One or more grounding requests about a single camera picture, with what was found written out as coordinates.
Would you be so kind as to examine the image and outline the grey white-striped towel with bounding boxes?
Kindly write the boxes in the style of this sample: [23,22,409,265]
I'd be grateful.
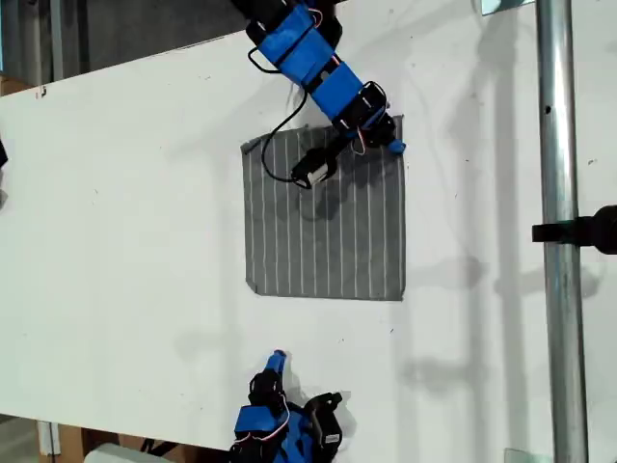
[239,114,409,303]

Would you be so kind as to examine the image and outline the white plastic object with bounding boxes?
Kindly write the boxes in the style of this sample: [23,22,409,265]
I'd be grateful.
[84,442,150,463]

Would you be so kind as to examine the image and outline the brown cardboard box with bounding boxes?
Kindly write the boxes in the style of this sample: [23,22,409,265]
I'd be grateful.
[51,422,232,463]

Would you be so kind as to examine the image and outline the black camera stalk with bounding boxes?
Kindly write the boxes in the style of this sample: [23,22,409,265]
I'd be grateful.
[304,391,344,421]
[315,125,361,163]

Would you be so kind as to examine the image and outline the black camera cable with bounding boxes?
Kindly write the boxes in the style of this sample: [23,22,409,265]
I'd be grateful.
[246,45,314,184]

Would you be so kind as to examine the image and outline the steel post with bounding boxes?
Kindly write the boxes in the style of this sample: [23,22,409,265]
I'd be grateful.
[534,0,592,463]

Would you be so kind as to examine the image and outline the black post clamp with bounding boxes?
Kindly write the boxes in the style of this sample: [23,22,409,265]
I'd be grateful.
[531,204,617,256]

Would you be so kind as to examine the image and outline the white table leg bracket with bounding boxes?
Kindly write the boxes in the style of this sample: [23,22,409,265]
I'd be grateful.
[37,421,62,457]

